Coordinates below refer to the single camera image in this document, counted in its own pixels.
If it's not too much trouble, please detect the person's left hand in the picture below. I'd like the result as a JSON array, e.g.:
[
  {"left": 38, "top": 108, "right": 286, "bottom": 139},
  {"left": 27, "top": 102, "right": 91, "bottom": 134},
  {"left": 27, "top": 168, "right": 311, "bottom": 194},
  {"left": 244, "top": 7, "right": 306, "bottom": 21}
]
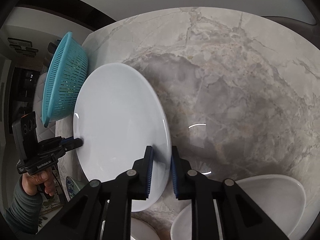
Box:
[{"left": 22, "top": 168, "right": 55, "bottom": 196}]

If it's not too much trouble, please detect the grey quilted chair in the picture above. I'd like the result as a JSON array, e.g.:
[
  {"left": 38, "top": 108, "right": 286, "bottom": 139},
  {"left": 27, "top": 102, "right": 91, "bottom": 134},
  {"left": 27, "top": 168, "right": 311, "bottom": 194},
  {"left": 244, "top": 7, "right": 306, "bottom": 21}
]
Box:
[{"left": 33, "top": 72, "right": 56, "bottom": 141}]

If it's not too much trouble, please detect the blue floral green bowl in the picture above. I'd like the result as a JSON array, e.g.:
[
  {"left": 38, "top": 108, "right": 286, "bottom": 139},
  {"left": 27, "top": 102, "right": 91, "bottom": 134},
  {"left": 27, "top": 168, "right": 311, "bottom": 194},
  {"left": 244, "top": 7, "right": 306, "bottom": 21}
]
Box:
[{"left": 66, "top": 176, "right": 85, "bottom": 199}]

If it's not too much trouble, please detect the white deep bowl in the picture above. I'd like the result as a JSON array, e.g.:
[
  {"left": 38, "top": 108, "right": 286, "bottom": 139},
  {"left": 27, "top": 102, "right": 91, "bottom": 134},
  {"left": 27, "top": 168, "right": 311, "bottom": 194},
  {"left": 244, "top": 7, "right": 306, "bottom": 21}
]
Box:
[{"left": 170, "top": 169, "right": 306, "bottom": 239}]

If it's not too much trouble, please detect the white shallow plate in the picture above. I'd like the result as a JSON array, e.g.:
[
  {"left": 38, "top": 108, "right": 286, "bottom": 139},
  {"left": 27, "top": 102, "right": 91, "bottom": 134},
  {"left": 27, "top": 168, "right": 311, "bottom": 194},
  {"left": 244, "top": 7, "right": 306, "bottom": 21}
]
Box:
[{"left": 101, "top": 217, "right": 161, "bottom": 240}]

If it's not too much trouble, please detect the large white plate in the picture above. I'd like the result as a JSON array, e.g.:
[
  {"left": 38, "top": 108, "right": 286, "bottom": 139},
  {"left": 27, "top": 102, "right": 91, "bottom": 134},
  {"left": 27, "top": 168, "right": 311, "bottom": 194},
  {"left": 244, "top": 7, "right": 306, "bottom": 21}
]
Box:
[{"left": 73, "top": 63, "right": 171, "bottom": 212}]

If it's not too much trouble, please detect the grey sleeved left forearm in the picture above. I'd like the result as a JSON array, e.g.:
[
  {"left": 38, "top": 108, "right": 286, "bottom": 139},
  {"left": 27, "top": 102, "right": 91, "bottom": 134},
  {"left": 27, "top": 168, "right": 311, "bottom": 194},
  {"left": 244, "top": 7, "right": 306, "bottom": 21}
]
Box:
[{"left": 4, "top": 177, "right": 43, "bottom": 239}]

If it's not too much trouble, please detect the teal plastic colander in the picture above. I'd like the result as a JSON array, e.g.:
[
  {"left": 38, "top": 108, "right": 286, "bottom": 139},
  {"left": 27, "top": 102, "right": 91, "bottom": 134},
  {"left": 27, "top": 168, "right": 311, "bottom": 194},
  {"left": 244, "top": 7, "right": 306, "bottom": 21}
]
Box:
[{"left": 42, "top": 31, "right": 88, "bottom": 127}]

